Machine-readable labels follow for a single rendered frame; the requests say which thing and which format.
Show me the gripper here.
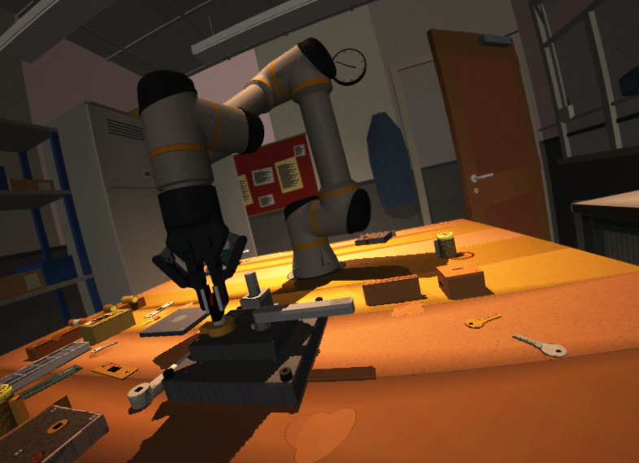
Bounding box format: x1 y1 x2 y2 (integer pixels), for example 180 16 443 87
151 183 249 327

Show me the grey flat tray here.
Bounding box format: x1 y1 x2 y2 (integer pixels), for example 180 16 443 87
139 306 209 339

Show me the dark grey lock test fixture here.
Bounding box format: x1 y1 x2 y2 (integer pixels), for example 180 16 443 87
162 310 331 409

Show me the yellow strike plate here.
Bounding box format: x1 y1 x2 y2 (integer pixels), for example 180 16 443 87
91 361 140 382

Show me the dark parts tray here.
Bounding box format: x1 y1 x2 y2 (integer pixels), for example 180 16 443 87
354 230 395 247

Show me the brown wooden block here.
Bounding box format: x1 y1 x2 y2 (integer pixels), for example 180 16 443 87
362 274 421 307

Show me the grey box with yellow slot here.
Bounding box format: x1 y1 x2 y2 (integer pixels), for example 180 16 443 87
0 404 111 463

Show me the yellow key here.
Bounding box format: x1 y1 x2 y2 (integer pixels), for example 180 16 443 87
464 312 502 330

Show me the silver key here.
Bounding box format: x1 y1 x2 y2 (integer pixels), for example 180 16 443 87
511 333 568 359

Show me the yellow round lock cylinder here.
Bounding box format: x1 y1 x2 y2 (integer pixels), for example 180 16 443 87
198 317 239 339

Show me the red notice board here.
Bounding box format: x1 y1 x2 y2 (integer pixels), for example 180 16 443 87
233 132 321 219

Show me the grey metal cabinet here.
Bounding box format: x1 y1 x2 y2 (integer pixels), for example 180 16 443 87
46 100 257 315

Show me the silver ratchet wrench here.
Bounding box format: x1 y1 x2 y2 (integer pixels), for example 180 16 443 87
126 362 180 411

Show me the blue shelf unit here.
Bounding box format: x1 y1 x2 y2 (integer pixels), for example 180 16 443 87
0 118 104 356

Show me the brown wooden piece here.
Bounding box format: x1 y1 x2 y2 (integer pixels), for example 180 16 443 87
24 326 85 362

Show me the green strip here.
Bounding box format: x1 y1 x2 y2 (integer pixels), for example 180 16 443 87
16 365 84 402

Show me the blue hanging bag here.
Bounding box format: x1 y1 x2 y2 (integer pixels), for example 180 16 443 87
366 111 419 210

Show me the yellow capped roll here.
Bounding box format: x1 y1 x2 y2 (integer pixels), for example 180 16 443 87
434 231 459 260

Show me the ceiling light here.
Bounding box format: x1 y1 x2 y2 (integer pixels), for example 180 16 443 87
190 0 418 58
0 0 147 55

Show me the brown cardboard box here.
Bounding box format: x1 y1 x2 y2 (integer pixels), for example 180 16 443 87
435 263 487 301

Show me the orange door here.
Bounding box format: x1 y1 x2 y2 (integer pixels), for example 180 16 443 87
427 28 553 242

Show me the dark side bench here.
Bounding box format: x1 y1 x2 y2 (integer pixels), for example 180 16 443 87
571 190 639 270

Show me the grey shelving rack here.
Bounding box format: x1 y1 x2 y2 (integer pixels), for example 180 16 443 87
528 0 639 159

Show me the grey lock post block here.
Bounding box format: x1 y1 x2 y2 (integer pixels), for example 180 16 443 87
240 271 274 311

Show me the grey lever handle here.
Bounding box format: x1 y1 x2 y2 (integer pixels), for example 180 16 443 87
239 295 356 332

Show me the grey metal rail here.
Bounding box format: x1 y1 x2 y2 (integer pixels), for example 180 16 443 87
0 341 93 395

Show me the wall clock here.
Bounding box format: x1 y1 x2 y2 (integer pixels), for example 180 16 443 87
330 47 368 88

